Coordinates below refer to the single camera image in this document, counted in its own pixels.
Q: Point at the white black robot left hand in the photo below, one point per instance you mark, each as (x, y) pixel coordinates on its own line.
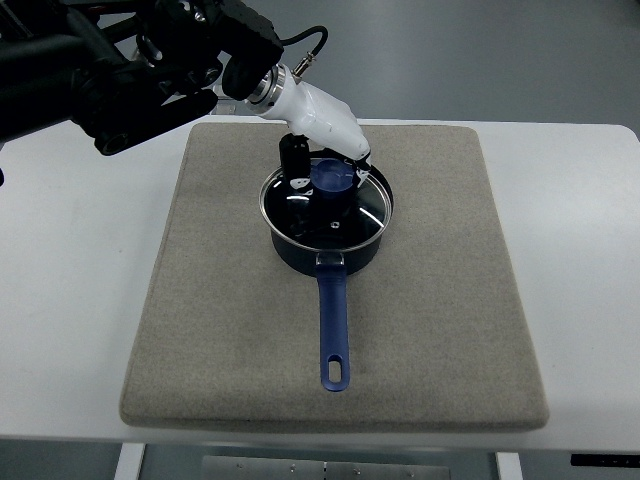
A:
(323, 119)

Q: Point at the glass pot lid blue knob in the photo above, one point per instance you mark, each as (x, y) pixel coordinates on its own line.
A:
(331, 212)

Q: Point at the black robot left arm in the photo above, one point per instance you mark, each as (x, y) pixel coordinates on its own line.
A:
(127, 71)

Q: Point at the dark blue saucepan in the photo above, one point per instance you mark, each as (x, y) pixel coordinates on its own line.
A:
(331, 268)

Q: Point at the beige fabric mat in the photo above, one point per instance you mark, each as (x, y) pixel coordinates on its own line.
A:
(429, 336)

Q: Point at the metal plate under table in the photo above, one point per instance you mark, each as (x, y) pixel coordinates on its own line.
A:
(227, 467)

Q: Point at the white left table leg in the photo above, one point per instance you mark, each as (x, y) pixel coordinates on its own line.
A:
(130, 461)

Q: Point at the white table leg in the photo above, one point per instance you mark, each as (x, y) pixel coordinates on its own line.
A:
(508, 466)
(130, 461)

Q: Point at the white right table leg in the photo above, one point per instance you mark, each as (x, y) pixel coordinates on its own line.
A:
(508, 466)

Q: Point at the black table control panel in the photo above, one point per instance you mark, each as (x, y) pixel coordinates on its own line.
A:
(605, 460)

